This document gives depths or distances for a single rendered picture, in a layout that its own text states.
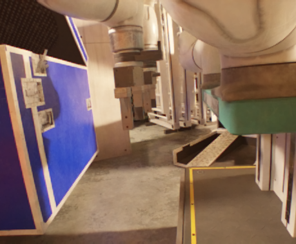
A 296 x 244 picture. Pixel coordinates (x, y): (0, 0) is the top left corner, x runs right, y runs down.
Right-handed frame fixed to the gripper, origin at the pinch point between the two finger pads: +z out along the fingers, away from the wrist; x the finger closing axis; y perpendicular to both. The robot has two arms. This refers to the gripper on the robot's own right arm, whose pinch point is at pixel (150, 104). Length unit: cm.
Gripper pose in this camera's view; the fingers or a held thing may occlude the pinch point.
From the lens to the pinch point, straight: 85.0
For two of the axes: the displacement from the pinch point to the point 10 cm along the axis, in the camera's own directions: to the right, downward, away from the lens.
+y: 9.8, -0.5, -1.9
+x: 1.8, -1.9, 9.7
